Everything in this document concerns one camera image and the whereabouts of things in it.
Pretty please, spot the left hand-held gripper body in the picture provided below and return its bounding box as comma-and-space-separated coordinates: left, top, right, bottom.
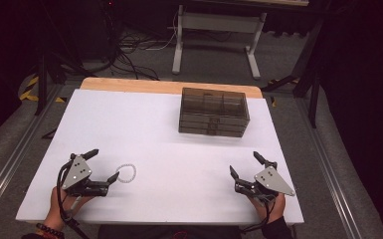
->
59, 152, 110, 198

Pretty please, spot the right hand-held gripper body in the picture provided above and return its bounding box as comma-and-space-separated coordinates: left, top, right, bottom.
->
234, 158, 296, 204

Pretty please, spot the white bead bracelet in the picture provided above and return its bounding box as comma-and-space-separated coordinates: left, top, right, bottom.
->
115, 162, 137, 184

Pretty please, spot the clear plastic drawer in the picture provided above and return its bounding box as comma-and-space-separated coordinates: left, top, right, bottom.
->
178, 124, 247, 138

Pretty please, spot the clear brown drawer box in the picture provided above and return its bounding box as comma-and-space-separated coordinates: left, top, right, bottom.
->
178, 87, 251, 138

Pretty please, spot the person's right hand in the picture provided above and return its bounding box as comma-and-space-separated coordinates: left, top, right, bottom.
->
248, 192, 287, 224

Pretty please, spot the person's left hand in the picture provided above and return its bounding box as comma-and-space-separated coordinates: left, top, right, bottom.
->
44, 185, 95, 231

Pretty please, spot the white table board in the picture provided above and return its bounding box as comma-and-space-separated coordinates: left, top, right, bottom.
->
15, 89, 305, 226

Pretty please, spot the dark bead wristband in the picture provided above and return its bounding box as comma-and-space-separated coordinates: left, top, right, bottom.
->
35, 222, 66, 239

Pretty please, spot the person's dark lap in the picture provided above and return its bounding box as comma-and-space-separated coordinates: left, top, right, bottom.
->
97, 224, 247, 239

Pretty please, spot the wooden table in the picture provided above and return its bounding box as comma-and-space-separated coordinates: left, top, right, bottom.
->
79, 77, 264, 100

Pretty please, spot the black metal stand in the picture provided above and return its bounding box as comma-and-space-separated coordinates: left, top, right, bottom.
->
262, 19, 326, 129
34, 49, 91, 117

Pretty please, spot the right hand-held gripper cable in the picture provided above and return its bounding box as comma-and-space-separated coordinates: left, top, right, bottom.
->
240, 195, 278, 234

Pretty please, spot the grey floor rail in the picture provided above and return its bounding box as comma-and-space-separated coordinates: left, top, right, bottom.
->
294, 98, 363, 239
0, 84, 65, 227

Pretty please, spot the bundle of black floor cables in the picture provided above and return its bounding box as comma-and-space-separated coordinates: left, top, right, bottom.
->
107, 31, 162, 83

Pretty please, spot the white floor cable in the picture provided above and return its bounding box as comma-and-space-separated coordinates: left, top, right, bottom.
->
143, 28, 181, 52

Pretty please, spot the white metal table frame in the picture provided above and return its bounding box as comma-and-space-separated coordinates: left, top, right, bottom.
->
171, 4, 269, 81

